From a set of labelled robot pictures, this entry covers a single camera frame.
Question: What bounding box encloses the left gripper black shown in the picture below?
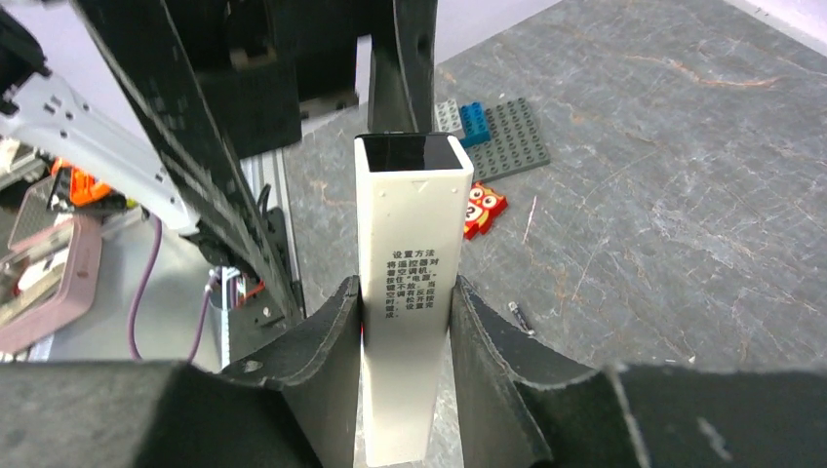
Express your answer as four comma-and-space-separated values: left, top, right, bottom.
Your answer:
72, 1, 401, 324

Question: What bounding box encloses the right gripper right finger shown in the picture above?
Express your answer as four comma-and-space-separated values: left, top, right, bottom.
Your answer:
450, 276, 592, 467

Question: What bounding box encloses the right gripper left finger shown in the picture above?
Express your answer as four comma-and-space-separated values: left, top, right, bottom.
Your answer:
222, 276, 362, 467

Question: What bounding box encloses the white remote control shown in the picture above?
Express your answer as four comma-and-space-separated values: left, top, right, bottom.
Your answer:
354, 133, 473, 467

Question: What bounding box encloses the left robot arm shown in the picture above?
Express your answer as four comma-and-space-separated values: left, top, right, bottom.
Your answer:
1, 1, 437, 324

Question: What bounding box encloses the black battery lower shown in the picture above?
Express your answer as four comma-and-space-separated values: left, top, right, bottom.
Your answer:
508, 301, 535, 336

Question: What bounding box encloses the red owl number block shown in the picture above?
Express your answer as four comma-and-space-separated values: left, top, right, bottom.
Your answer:
463, 181, 508, 241

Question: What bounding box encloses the light grey lego brick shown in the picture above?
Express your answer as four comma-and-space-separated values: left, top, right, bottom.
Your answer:
434, 98, 464, 138

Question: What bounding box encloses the grey lego baseplate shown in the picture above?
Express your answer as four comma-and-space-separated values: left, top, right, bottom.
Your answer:
466, 97, 551, 183

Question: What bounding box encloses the blue lego brick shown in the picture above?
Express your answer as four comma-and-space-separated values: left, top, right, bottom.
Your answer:
459, 101, 491, 148

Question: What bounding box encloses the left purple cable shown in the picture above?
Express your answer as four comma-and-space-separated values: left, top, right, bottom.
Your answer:
126, 215, 217, 363

